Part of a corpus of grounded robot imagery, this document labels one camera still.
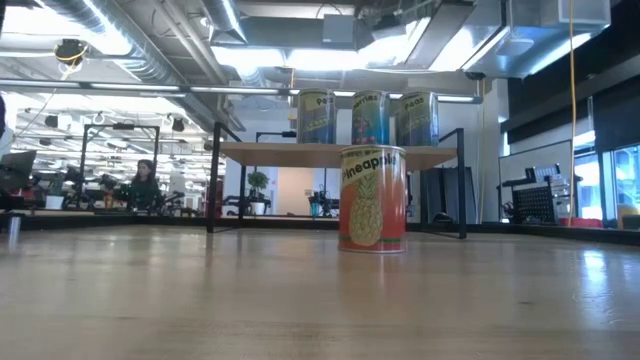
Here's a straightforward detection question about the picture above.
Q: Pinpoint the long silver light bar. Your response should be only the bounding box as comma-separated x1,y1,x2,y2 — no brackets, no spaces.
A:
0,78,484,105

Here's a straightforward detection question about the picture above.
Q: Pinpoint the black pegboard rack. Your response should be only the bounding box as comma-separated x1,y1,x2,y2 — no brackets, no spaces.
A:
497,164,584,226

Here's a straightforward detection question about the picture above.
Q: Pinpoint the black metal rig frame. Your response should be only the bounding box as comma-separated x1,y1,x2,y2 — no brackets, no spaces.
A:
78,123,161,209

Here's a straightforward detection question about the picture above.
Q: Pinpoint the silver spiral ventilation duct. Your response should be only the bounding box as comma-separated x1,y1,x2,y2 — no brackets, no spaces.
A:
42,0,241,132

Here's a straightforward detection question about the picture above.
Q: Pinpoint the black background rig bar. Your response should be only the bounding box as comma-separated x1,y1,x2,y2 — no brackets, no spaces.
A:
254,129,301,144

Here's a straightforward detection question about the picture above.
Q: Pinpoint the potted plant in white pot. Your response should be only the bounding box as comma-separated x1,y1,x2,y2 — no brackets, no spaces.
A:
247,170,270,216

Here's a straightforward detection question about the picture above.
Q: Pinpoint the dark computer monitor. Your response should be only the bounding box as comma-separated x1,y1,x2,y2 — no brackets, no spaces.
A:
0,149,38,190

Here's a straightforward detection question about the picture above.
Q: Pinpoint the person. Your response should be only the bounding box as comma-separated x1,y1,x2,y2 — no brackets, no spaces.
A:
127,158,166,211

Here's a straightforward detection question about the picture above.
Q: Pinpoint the orange pineapple can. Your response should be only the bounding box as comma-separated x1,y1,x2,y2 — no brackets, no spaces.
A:
338,144,408,255

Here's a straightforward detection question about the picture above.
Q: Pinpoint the wooden shelf with black frame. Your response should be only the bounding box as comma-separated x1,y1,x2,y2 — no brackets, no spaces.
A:
206,121,469,240

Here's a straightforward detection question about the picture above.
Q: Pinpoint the red bin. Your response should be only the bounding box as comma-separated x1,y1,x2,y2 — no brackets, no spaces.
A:
558,216,604,230

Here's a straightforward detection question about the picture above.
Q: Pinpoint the black ceiling cable reel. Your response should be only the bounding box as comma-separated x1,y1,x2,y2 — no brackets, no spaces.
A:
53,38,90,66

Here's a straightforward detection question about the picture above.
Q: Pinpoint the grey ceiling box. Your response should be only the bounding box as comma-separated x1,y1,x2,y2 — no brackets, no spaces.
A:
322,13,357,50

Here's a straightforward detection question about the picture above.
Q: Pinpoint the blue peas can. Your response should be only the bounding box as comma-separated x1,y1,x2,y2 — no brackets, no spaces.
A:
297,88,337,145
394,91,440,147

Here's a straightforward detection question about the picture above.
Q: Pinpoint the grey metal post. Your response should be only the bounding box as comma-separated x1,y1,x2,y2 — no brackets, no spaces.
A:
7,213,22,247

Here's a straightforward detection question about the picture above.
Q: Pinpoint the blue cherries can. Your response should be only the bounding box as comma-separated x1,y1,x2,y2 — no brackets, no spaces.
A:
351,89,391,147

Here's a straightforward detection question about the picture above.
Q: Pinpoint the rectangular metal air duct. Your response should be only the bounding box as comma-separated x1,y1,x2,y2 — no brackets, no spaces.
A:
459,0,612,80

